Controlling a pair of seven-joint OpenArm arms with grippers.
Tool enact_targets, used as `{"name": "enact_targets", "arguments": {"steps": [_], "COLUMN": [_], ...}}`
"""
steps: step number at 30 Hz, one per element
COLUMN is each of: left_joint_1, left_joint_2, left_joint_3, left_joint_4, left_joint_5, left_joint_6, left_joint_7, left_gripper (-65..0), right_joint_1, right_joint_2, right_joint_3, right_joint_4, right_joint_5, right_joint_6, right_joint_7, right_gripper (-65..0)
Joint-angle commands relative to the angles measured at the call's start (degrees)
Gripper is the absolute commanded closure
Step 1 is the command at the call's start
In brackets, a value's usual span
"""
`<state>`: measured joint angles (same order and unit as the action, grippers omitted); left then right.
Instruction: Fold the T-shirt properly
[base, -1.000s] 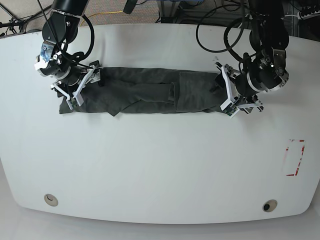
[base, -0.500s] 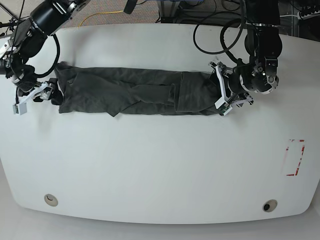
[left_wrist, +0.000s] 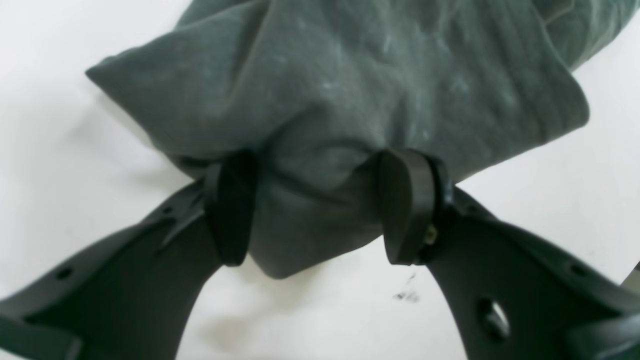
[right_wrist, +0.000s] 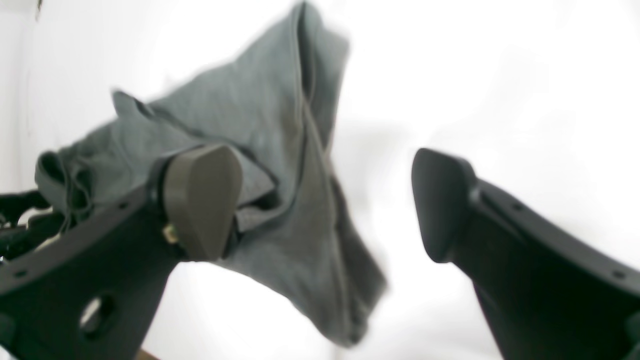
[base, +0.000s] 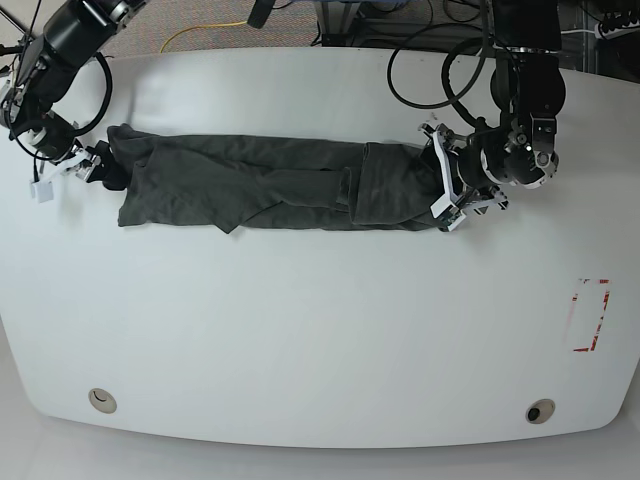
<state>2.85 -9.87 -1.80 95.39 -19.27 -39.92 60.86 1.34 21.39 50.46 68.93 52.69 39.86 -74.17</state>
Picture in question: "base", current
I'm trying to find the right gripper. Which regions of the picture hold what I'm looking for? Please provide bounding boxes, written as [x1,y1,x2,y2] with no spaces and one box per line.
[38,142,128,191]

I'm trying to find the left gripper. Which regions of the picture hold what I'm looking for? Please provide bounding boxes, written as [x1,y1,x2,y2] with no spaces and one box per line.
[419,123,510,216]

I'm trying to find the dark grey T-shirt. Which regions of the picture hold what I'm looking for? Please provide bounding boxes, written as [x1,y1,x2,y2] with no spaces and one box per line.
[107,124,443,234]

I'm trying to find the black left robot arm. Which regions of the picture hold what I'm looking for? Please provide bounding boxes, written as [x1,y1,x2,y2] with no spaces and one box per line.
[404,1,566,231]

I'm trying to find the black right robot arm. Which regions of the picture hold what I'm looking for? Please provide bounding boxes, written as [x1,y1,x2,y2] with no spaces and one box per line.
[1,1,146,199]

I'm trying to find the black tripod stand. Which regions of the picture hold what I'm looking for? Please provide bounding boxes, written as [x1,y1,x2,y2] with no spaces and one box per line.
[0,0,46,71]

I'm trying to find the red tape rectangle marking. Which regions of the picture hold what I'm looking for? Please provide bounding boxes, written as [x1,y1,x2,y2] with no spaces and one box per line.
[566,278,611,353]

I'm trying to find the white power strip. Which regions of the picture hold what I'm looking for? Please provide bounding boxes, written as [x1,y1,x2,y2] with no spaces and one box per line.
[594,17,639,40]

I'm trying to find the black cylinder object on floor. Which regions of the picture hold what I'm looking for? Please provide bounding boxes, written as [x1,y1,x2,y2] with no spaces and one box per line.
[247,0,276,29]

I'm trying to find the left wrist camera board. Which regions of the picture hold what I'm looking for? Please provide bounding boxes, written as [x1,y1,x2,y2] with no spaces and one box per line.
[431,196,467,232]

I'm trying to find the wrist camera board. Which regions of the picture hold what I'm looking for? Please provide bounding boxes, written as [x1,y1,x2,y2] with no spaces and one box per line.
[30,181,54,203]
[431,196,467,232]

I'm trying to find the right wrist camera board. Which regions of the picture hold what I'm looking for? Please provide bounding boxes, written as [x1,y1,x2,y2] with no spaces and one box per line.
[30,181,54,203]

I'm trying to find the yellow cable on floor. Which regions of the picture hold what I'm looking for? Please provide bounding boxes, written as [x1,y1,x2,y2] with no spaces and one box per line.
[159,19,250,54]

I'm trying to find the right table cable grommet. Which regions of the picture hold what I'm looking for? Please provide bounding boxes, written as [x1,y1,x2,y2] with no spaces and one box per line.
[525,399,556,425]

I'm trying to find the table cable grommet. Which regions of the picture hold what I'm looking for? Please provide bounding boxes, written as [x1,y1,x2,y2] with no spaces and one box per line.
[525,399,556,425]
[88,388,117,414]

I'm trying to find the aluminium frame leg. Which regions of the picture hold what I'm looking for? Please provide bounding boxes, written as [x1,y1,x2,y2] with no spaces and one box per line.
[314,1,362,47]

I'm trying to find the left table cable grommet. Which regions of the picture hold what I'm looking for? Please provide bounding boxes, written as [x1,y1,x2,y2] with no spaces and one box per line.
[88,388,117,414]

